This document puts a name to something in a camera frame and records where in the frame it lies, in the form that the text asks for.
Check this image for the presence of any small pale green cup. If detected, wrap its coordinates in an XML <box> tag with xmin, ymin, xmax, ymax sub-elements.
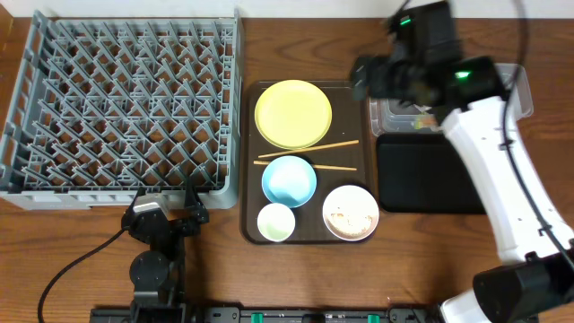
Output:
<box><xmin>257</xmin><ymin>203</ymin><xmax>296</xmax><ymax>242</ymax></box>

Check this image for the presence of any light blue bowl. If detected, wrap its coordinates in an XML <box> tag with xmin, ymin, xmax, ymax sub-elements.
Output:
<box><xmin>261</xmin><ymin>155</ymin><xmax>317</xmax><ymax>208</ymax></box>

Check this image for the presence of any pink white bowl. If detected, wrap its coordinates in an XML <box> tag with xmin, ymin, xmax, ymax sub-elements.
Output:
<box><xmin>322</xmin><ymin>185</ymin><xmax>379</xmax><ymax>241</ymax></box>

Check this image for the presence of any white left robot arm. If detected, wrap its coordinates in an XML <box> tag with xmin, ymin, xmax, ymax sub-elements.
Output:
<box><xmin>121</xmin><ymin>180</ymin><xmax>209</xmax><ymax>323</ymax></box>

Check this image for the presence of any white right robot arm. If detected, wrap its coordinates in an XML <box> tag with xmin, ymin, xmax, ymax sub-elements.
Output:
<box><xmin>351</xmin><ymin>1</ymin><xmax>573</xmax><ymax>322</ymax></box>

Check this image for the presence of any clear plastic waste bin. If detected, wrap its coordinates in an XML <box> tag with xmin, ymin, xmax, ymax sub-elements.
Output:
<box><xmin>369</xmin><ymin>67</ymin><xmax>534</xmax><ymax>136</ymax></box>

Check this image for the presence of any black waste tray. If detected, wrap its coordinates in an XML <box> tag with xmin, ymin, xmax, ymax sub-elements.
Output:
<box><xmin>376</xmin><ymin>133</ymin><xmax>485</xmax><ymax>214</ymax></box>

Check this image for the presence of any grey plastic dishwasher rack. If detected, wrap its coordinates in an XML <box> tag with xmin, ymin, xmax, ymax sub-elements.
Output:
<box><xmin>1</xmin><ymin>13</ymin><xmax>244</xmax><ymax>210</ymax></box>

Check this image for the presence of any upper wooden chopstick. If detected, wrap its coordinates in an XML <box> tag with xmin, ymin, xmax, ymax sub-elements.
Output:
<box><xmin>257</xmin><ymin>139</ymin><xmax>360</xmax><ymax>159</ymax></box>

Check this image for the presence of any wooden chopstick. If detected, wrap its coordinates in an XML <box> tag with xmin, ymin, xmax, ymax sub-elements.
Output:
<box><xmin>253</xmin><ymin>161</ymin><xmax>357</xmax><ymax>171</ymax></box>
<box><xmin>257</xmin><ymin>139</ymin><xmax>360</xmax><ymax>159</ymax></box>

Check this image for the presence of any yellow round plate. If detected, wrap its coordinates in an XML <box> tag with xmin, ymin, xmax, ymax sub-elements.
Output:
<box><xmin>254</xmin><ymin>80</ymin><xmax>333</xmax><ymax>150</ymax></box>

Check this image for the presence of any lower wooden chopstick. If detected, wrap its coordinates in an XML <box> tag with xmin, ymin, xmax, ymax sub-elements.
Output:
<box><xmin>253</xmin><ymin>161</ymin><xmax>357</xmax><ymax>171</ymax></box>

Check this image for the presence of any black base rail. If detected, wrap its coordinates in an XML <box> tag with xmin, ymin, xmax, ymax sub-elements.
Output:
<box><xmin>89</xmin><ymin>307</ymin><xmax>443</xmax><ymax>323</ymax></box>

